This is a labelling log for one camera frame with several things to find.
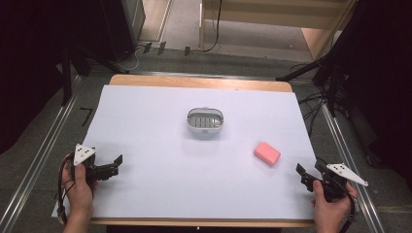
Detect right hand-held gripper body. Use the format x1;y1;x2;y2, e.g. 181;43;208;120
305;157;369;203

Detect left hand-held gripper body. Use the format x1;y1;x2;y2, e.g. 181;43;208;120
72;143;113;183

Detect person's right hand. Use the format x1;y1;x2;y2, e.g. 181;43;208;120
310;179;360;225

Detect person's left hand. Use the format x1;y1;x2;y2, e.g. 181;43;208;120
60;153;99;218

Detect pink soap bar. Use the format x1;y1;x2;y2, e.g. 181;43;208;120
253;141;282;168

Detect white table mat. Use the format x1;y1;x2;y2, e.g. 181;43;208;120
51;83;321;221

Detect black metal stand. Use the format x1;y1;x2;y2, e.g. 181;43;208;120
56;42;130;107

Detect white grey soap dish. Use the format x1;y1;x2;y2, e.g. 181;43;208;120
186;106;225;134

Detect black tripod stand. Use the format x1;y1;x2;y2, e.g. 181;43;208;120
275;0;383;118

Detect wooden table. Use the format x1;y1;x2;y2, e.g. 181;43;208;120
57;74;317;228

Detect black cabinet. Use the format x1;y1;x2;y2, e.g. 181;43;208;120
96;0;147;63

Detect light wooden shelf unit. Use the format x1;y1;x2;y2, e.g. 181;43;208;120
198;0;359;62

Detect metal floor rail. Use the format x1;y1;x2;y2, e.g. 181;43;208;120
320;99;387;233
0;75;83;233

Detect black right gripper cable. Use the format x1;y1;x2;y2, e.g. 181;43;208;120
333;177;358;233

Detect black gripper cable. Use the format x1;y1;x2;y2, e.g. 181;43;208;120
333;177;358;233
56;161;77;225

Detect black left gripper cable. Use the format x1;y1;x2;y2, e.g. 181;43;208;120
56;161;77;225

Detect black floor cables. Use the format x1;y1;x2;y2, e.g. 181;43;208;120
290;63;348;138

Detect white floor cable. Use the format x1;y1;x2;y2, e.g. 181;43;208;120
116;42;154;72

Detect black hanging cable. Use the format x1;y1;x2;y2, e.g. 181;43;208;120
201;0;223;53

